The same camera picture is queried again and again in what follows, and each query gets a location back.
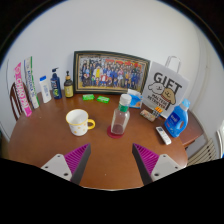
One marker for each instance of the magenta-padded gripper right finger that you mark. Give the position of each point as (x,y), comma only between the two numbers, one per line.
(146,159)

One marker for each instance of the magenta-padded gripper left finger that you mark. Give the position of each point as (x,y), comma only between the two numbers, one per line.
(77,158)

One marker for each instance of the clear plastic bottle white cap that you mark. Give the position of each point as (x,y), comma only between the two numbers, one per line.
(120,120)

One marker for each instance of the white remote control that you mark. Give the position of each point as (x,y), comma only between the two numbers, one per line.
(163,135)

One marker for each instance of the flat round red coaster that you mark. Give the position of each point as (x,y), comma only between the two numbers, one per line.
(111,134)

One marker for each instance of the blue detergent bottle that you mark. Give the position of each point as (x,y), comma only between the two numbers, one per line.
(176,121)

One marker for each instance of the white radiator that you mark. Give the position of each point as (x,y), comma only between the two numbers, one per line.
(203,153)

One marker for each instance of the blue tissue pack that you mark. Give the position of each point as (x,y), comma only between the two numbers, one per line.
(136,100)

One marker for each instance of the small green box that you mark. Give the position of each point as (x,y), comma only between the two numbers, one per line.
(103,99)
(88,97)

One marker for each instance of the amber pump bottle yellow label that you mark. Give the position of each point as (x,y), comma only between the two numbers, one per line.
(68,88)

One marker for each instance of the white bottle blue cap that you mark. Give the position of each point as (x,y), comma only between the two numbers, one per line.
(45,91)

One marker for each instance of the dark blue pump bottle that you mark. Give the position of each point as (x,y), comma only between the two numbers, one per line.
(56,86)

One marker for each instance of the white printed gift bag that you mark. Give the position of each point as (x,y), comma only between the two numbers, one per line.
(166,86)

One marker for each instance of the brown wooden chair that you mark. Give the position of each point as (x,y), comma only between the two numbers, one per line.
(15,100)

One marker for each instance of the pink and white book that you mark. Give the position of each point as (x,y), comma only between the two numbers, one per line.
(22,90)

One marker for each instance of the white and green book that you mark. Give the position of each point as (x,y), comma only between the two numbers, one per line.
(31,83)

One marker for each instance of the framed group photo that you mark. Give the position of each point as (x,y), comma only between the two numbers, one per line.
(110,71)

